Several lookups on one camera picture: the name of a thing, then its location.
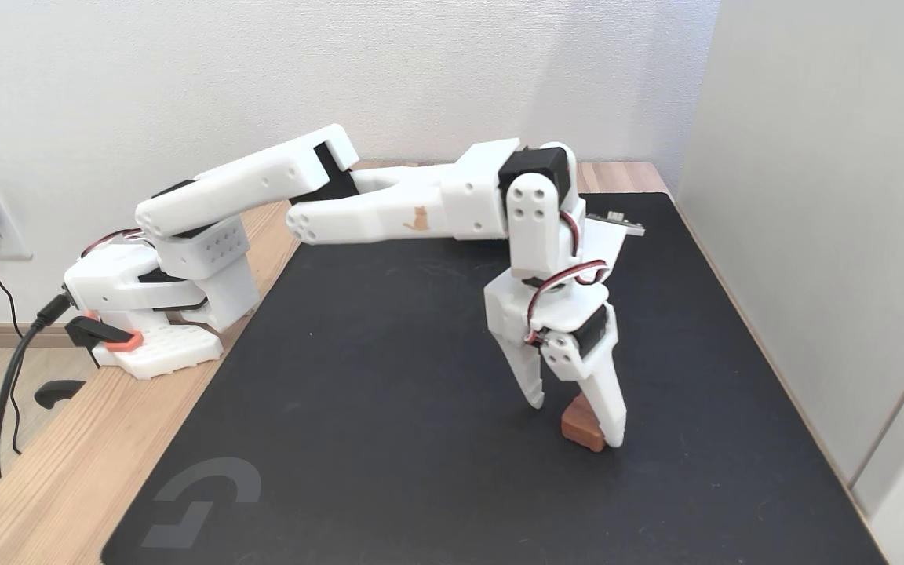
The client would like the brown square toy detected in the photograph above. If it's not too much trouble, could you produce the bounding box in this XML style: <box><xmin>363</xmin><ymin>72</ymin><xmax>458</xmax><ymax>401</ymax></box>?
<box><xmin>561</xmin><ymin>392</ymin><xmax>607</xmax><ymax>454</ymax></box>

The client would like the black desk mat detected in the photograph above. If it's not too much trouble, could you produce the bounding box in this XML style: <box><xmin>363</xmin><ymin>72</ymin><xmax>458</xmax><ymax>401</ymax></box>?
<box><xmin>100</xmin><ymin>191</ymin><xmax>889</xmax><ymax>565</ymax></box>

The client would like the white cabinet panel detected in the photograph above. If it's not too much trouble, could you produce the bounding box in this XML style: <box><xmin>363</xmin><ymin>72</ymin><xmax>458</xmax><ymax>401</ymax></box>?
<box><xmin>672</xmin><ymin>0</ymin><xmax>904</xmax><ymax>565</ymax></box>

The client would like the black orange table clamp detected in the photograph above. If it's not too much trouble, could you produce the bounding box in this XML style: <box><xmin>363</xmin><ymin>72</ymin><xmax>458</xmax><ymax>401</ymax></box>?
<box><xmin>34</xmin><ymin>312</ymin><xmax>145</xmax><ymax>410</ymax></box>

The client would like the red black white servo cable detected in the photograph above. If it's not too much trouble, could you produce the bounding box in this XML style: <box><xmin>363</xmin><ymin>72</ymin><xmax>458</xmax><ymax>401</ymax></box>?
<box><xmin>525</xmin><ymin>207</ymin><xmax>611</xmax><ymax>348</ymax></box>

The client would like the small camera module on mount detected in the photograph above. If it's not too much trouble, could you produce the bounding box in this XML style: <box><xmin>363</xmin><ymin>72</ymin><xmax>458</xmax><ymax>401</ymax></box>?
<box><xmin>578</xmin><ymin>209</ymin><xmax>647</xmax><ymax>288</ymax></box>

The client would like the white wall outlet plate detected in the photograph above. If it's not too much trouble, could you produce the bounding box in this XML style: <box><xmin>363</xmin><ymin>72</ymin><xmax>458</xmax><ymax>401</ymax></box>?
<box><xmin>0</xmin><ymin>187</ymin><xmax>34</xmax><ymax>261</ymax></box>

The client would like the thin black adapter cable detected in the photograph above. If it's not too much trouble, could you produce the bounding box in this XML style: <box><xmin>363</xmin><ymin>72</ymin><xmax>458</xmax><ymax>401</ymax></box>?
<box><xmin>0</xmin><ymin>239</ymin><xmax>24</xmax><ymax>457</ymax></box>

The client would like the thick black cable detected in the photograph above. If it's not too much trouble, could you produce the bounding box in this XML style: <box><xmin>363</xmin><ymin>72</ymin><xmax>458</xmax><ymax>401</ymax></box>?
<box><xmin>0</xmin><ymin>293</ymin><xmax>73</xmax><ymax>485</ymax></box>

